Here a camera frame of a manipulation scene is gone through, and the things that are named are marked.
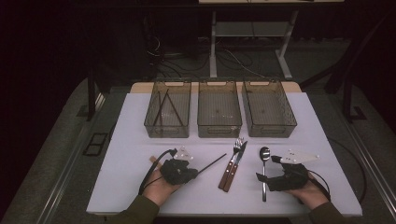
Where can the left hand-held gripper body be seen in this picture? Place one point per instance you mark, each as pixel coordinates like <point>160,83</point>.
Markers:
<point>176,171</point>

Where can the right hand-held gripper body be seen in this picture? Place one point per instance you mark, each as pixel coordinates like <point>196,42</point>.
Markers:
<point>289,182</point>

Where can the steel spoon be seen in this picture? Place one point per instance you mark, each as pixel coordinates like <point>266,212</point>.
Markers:
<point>265,153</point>

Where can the black chopstick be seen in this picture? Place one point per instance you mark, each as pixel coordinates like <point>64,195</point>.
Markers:
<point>175,109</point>
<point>213,163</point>

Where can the translucent brown plastic bin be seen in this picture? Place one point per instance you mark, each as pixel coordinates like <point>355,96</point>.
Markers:
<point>267,109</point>
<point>169,130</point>
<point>219,105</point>

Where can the dark brown chopstick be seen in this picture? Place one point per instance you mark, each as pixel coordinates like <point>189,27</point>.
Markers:
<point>161,107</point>
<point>160,116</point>

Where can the person's right hand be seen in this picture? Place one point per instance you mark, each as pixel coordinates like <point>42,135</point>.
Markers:
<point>308,197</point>

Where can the person's left hand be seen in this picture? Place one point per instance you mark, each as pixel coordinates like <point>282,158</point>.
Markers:
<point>160,189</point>

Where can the black metal stand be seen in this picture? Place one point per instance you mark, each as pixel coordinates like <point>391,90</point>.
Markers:
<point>347,102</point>

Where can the black slanted stand strut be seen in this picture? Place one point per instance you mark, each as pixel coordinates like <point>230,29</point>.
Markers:
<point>334,82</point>

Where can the aluminium floor rail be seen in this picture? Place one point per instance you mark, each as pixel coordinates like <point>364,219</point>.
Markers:
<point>63,171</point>
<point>376,171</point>

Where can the black metal post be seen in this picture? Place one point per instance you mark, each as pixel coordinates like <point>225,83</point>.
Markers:
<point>91,99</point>

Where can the grey metal desk frame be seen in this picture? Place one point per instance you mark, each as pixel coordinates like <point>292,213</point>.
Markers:
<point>213,46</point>

